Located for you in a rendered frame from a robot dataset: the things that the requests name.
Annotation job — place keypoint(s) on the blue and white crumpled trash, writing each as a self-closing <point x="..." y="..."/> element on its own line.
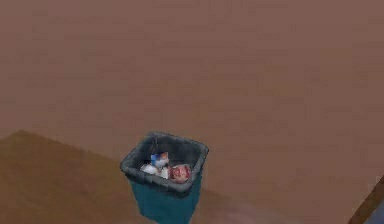
<point x="160" y="160"/>

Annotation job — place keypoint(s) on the red and white crumpled trash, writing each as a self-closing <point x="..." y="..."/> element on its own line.
<point x="180" y="173"/>

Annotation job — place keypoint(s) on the teal bin with grey liner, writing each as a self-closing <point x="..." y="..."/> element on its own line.
<point x="163" y="203"/>

